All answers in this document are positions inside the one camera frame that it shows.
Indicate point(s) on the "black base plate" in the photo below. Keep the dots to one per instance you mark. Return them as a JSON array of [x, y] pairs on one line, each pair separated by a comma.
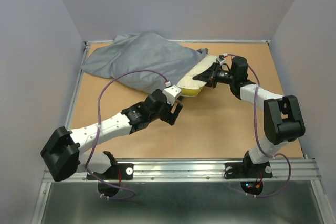
[[237, 170], [123, 171]]

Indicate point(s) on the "aluminium rail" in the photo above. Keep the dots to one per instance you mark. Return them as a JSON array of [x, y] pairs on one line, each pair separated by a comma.
[[207, 170], [45, 185]]

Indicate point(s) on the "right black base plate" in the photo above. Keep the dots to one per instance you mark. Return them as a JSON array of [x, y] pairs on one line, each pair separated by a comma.
[[237, 170]]

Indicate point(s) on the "aluminium left side rail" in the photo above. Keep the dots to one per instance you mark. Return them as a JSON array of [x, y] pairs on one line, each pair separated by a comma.
[[45, 185]]

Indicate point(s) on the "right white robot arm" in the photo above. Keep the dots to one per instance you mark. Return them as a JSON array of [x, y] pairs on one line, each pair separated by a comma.
[[283, 121]]

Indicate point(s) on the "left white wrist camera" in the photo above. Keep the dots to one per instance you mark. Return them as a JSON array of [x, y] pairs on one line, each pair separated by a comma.
[[172, 93]]

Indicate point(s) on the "grey pillowcase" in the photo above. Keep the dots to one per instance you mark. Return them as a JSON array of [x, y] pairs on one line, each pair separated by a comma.
[[143, 61]]

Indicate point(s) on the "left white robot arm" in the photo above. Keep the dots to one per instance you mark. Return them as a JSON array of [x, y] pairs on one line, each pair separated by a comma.
[[66, 151]]

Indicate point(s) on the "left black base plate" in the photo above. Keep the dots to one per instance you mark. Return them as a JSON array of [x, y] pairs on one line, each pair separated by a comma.
[[123, 171]]

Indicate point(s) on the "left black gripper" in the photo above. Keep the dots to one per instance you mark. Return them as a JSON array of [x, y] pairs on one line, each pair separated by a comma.
[[169, 117]]

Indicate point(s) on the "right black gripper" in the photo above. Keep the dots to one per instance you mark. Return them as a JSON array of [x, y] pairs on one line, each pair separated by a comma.
[[208, 75]]

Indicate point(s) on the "aluminium front rail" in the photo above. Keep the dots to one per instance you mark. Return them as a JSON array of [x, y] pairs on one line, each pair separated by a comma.
[[207, 170]]

